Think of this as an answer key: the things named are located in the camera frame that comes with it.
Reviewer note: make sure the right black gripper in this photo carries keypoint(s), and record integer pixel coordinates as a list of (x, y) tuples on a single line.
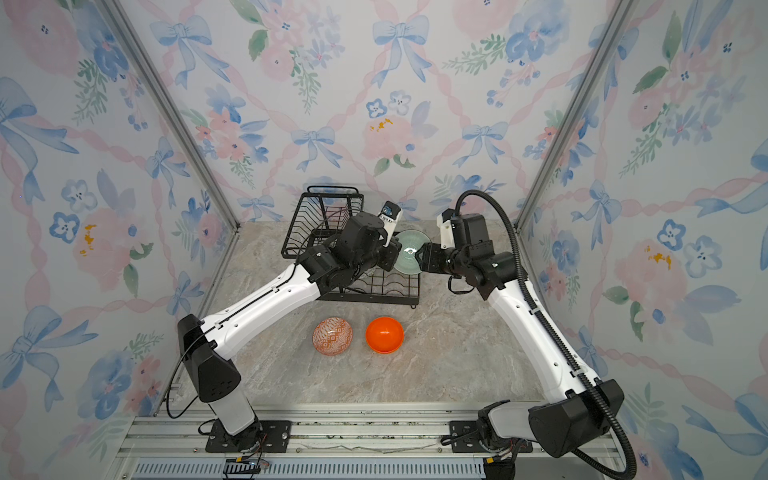
[(430, 258)]

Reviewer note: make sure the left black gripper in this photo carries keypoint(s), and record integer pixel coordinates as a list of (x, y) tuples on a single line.
[(389, 255)]

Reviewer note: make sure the mint green lined bowl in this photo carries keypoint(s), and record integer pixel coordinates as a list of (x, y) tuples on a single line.
[(411, 242)]

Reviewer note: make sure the orange plastic bowl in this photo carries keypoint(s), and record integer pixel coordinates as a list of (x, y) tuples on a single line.
[(384, 335)]

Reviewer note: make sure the pink patterned bowl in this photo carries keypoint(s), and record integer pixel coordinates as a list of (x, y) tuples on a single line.
[(332, 336)]

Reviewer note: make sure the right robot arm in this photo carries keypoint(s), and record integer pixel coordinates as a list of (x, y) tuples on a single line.
[(578, 405)]

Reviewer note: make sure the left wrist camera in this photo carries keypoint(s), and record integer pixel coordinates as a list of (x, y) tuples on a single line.
[(390, 215)]

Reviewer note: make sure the black wire dish rack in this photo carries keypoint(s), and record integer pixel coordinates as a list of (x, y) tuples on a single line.
[(323, 211)]

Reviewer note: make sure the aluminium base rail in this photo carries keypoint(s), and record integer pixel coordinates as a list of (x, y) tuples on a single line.
[(333, 441)]

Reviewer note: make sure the right aluminium corner post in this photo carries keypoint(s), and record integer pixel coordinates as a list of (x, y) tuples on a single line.
[(614, 30)]

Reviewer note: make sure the aluminium corner post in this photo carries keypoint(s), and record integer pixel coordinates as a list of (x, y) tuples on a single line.
[(116, 17), (614, 30)]

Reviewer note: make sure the left aluminium corner post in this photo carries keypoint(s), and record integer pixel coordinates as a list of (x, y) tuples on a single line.
[(116, 17)]

